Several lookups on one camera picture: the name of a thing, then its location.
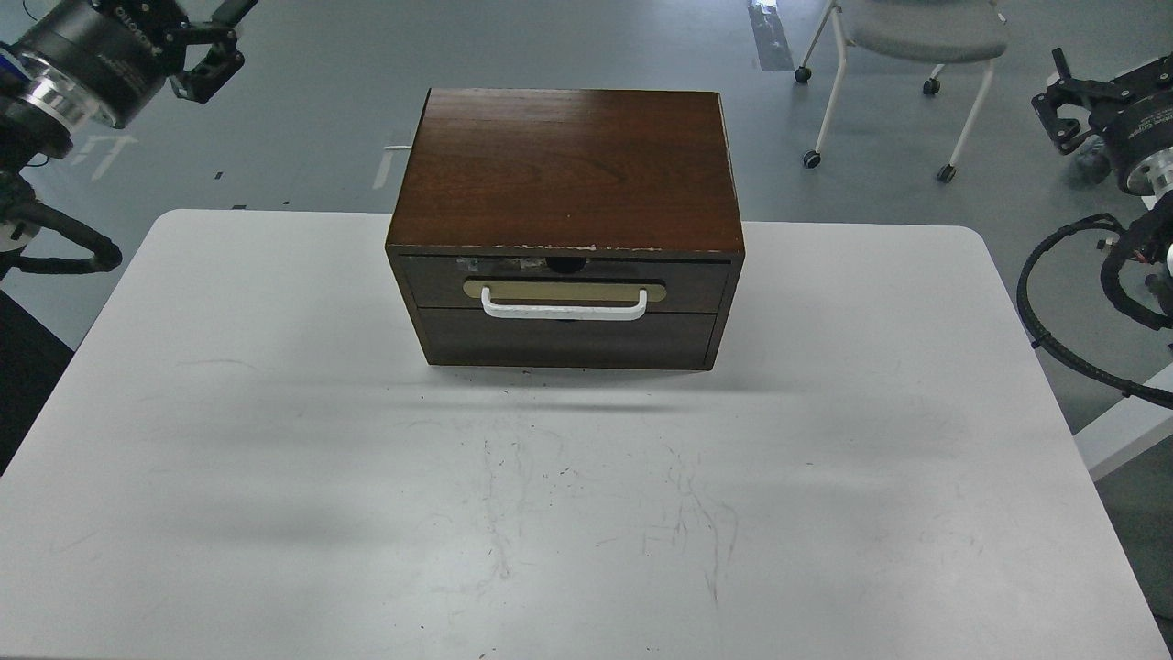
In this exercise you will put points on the dark wooden drawer cabinet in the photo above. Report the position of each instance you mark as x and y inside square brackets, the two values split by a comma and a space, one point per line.
[570, 173]

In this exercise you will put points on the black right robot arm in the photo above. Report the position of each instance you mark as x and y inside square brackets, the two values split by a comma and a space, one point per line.
[1146, 240]

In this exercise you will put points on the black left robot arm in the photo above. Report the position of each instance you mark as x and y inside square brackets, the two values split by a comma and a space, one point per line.
[78, 195]

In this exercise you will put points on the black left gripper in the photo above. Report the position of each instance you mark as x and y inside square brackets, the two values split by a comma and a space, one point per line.
[96, 55]

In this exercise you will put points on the grey tape strip on floor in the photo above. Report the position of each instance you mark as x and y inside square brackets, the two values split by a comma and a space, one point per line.
[769, 36]

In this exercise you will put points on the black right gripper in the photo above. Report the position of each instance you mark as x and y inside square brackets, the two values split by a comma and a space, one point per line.
[1134, 125]

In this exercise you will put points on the wooden drawer with white handle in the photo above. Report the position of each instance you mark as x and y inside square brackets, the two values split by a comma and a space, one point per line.
[456, 282]

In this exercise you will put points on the grey office chair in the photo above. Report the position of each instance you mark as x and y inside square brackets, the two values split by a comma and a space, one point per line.
[939, 33]

